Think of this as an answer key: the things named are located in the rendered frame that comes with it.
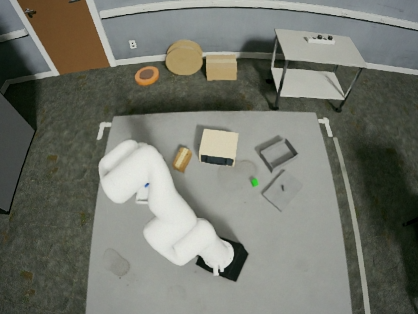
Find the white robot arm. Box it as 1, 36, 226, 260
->
99, 140, 234, 276

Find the brown cardboard box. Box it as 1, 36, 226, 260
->
172, 147, 192, 173

